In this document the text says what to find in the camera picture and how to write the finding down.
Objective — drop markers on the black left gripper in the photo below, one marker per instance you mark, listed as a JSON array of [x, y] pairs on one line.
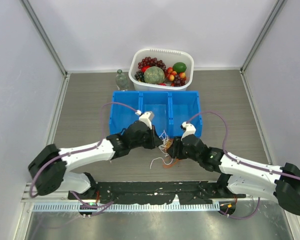
[[155, 141]]

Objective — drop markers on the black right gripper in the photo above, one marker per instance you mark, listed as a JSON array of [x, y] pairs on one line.
[[174, 150]]

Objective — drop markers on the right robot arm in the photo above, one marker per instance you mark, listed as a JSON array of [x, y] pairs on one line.
[[239, 176]]

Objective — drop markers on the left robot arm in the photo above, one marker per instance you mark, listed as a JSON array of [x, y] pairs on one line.
[[53, 167]]

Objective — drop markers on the left blue bin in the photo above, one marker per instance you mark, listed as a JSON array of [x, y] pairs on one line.
[[121, 116]]

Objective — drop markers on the right blue bin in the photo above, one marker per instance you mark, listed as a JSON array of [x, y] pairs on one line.
[[184, 105]]

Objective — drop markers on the clear glass bottle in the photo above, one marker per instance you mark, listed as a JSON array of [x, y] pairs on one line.
[[121, 81]]

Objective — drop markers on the dark grape bunch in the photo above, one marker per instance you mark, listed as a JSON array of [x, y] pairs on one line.
[[139, 76]]

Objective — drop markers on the green melon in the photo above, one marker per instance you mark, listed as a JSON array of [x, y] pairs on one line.
[[154, 75]]

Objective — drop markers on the red yellow peaches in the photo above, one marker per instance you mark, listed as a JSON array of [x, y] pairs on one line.
[[174, 79]]

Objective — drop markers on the red grape bunch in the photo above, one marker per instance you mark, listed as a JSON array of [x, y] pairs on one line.
[[151, 62]]

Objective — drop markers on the green mango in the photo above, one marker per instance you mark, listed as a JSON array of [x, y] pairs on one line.
[[179, 67]]

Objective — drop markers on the white plastic basket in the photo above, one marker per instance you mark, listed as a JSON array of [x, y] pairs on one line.
[[169, 57]]

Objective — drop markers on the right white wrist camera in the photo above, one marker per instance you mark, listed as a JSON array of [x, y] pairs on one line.
[[188, 129]]

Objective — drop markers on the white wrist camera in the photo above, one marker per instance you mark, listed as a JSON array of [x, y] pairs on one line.
[[188, 129], [145, 117]]

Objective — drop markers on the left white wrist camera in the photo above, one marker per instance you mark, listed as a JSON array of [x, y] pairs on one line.
[[145, 117]]

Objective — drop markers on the white slotted cable duct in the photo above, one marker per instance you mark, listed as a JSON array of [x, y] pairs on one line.
[[78, 207]]

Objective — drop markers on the aluminium frame rail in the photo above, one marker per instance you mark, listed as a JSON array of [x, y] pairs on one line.
[[57, 196]]

